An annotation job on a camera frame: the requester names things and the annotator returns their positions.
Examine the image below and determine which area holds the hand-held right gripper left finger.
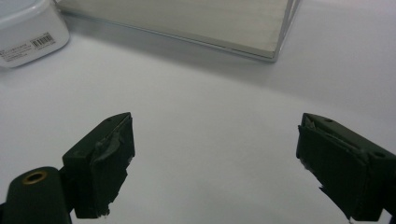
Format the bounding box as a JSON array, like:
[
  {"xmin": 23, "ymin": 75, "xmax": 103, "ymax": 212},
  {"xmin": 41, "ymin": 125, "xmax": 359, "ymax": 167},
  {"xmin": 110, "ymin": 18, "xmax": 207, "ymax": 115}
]
[{"xmin": 62, "ymin": 111, "xmax": 136, "ymax": 219}]

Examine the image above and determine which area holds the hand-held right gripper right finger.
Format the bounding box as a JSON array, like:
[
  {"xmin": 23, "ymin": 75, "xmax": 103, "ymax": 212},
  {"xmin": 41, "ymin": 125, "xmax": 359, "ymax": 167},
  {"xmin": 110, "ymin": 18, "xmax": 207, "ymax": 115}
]
[{"xmin": 295, "ymin": 112, "xmax": 396, "ymax": 222}]

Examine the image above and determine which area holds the white square plastic container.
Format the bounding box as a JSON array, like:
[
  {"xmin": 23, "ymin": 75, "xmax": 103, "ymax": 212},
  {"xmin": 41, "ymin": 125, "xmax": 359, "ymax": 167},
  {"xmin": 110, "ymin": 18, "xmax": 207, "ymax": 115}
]
[{"xmin": 0, "ymin": 0, "xmax": 71, "ymax": 69}]

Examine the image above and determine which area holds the white wire shelf rack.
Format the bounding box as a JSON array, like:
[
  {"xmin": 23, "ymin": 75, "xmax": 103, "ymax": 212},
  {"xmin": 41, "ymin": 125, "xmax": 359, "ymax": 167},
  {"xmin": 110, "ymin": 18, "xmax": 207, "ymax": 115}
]
[{"xmin": 54, "ymin": 0, "xmax": 303, "ymax": 63}]

